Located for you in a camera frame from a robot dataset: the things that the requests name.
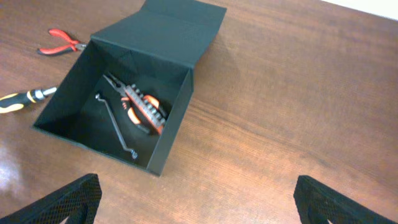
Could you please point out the orange socket bit rail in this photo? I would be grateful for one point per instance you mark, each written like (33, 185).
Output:
(148, 107)

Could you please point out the orange black needle-nose pliers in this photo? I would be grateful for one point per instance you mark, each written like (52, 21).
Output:
(118, 86)

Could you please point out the yellow black screwdriver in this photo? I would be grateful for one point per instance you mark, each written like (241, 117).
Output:
(18, 101)

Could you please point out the red handled cutting pliers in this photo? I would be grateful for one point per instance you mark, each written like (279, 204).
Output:
(66, 44)

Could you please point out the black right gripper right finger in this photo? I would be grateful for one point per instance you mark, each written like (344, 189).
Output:
(318, 203)

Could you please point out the black open gift box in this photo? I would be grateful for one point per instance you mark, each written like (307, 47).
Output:
(156, 48)

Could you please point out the silver ring wrench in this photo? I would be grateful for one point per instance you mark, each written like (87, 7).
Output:
(123, 144)

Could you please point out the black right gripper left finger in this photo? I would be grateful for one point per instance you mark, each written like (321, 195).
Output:
(76, 202)

